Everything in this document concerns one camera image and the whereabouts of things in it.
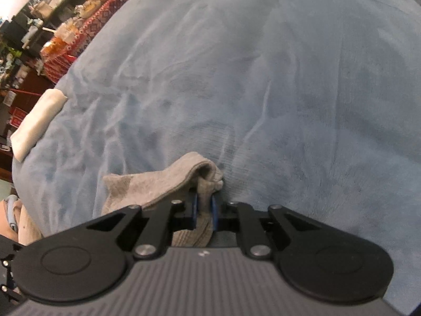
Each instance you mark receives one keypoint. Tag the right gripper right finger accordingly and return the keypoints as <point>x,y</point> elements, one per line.
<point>242,220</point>

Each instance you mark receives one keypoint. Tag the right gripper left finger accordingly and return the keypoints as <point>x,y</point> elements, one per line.
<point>167,217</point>

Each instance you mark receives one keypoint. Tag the grey knitted garment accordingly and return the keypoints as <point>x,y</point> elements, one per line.
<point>150,189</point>

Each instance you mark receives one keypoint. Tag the blue fleece duvet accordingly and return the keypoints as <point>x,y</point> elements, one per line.
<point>312,104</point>

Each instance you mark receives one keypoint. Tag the white folded cloth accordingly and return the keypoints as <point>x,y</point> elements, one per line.
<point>36,122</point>

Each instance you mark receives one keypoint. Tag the red patterned tablecloth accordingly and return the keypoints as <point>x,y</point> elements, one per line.
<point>58,55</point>

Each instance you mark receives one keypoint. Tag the dark shelf unit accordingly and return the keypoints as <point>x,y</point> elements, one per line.
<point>36,22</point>

